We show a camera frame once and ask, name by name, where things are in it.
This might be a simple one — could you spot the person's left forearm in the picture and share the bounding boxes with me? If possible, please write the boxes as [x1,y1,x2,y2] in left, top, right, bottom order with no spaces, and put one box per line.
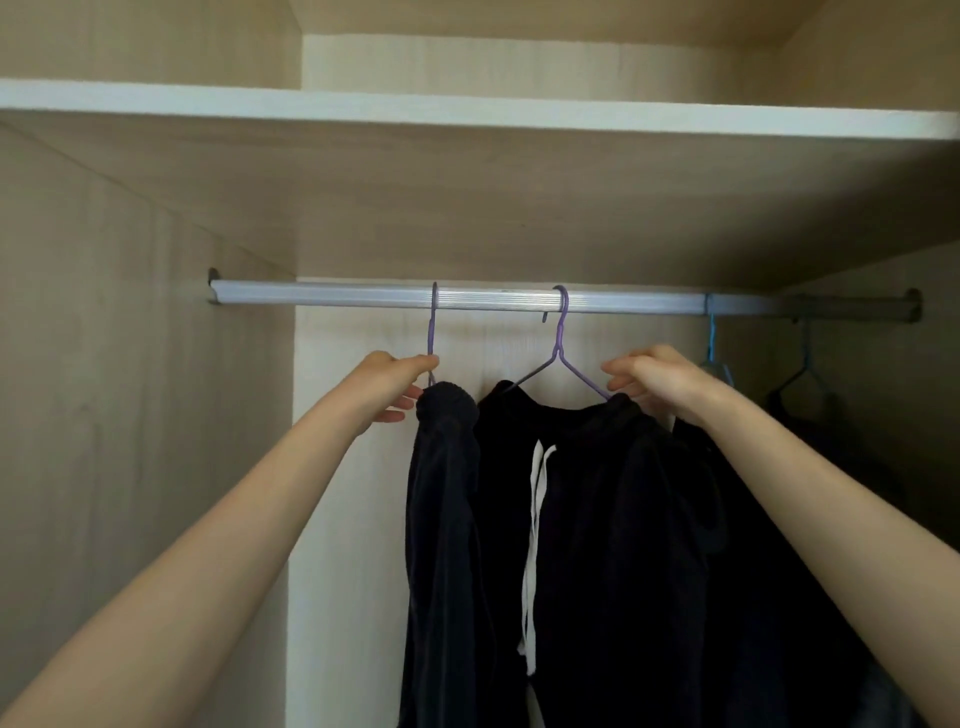
[0,401,370,728]

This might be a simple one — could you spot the white wooden wardrobe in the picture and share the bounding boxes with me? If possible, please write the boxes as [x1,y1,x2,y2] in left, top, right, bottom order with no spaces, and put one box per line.
[0,0,960,728]

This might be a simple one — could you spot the dark grey pants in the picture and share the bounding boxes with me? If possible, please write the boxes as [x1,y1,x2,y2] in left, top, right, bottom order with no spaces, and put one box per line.
[472,380,729,728]

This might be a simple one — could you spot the black Li-Ning t-shirt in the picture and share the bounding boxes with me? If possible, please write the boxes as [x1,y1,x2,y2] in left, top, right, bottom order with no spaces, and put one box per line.
[671,374,886,728]

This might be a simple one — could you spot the silver closet rod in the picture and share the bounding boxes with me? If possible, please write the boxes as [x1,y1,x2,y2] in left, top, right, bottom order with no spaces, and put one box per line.
[207,268,924,325]

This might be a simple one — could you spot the navy shorts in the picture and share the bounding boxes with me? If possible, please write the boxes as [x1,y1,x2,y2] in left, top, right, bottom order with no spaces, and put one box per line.
[397,380,500,728]

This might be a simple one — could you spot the person's right forearm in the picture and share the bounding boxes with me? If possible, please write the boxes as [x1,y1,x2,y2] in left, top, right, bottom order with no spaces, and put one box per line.
[674,389,960,728]

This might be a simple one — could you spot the person's right hand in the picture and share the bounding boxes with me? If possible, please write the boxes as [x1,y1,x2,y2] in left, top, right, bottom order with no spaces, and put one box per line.
[599,344,733,429]

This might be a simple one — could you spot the grey owl t-shirt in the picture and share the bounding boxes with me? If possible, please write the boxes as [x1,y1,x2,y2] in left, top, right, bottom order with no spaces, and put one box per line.
[761,386,931,728]

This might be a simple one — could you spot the person's left hand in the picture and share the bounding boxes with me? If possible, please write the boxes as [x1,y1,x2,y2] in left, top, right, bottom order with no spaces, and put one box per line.
[337,350,441,439]

